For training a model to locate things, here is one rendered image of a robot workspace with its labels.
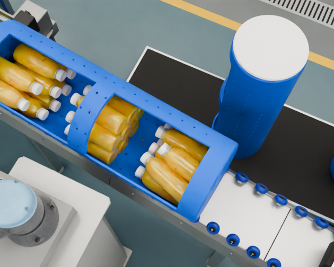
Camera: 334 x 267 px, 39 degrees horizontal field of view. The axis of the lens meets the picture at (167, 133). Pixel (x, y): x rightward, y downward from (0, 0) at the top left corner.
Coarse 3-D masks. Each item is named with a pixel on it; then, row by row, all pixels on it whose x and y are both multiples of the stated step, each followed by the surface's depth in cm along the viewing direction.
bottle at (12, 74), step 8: (0, 56) 160; (0, 64) 157; (8, 64) 157; (0, 72) 157; (8, 72) 156; (16, 72) 156; (24, 72) 157; (8, 80) 156; (16, 80) 155; (24, 80) 155; (32, 80) 156; (16, 88) 158; (24, 88) 156
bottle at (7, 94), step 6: (0, 84) 156; (6, 84) 157; (0, 90) 155; (6, 90) 155; (12, 90) 156; (18, 90) 158; (0, 96) 155; (6, 96) 155; (12, 96) 155; (18, 96) 156; (6, 102) 155; (12, 102) 155; (18, 102) 155; (18, 108) 157
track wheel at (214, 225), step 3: (210, 222) 155; (213, 222) 155; (216, 222) 155; (207, 225) 155; (210, 225) 155; (213, 225) 154; (216, 225) 154; (207, 228) 156; (210, 228) 155; (213, 228) 155; (216, 228) 154; (219, 228) 155; (210, 231) 156; (213, 231) 155; (216, 231) 155; (213, 234) 156
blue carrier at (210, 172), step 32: (0, 32) 152; (32, 32) 157; (64, 64) 148; (64, 96) 173; (96, 96) 143; (128, 96) 144; (64, 128) 167; (192, 128) 142; (96, 160) 149; (128, 160) 164; (224, 160) 136; (192, 192) 136
